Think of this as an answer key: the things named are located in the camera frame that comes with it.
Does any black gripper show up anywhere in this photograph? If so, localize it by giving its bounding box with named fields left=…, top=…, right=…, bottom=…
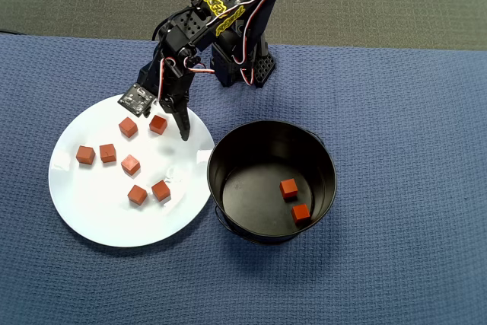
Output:
left=136, top=41, right=199, bottom=142

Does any red cube with dark mark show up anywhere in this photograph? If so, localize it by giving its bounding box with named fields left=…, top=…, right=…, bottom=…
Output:
left=98, top=143, right=118, bottom=164

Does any white round plate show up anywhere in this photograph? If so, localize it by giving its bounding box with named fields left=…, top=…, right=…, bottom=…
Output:
left=47, top=92, right=216, bottom=249

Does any black metal bucket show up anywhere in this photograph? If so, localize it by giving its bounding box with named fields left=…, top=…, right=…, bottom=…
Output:
left=206, top=119, right=339, bottom=246

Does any blue woven tablecloth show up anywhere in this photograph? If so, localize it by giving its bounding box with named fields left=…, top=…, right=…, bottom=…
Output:
left=0, top=33, right=487, bottom=325

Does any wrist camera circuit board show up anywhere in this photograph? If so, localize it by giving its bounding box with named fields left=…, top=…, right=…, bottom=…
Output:
left=116, top=82, right=158, bottom=117

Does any white red servo cable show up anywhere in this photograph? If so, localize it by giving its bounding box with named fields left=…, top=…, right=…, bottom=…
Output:
left=161, top=55, right=217, bottom=98
left=205, top=0, right=275, bottom=87

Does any thin black camera cable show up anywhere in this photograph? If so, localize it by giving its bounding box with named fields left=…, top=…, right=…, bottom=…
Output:
left=151, top=16, right=172, bottom=43

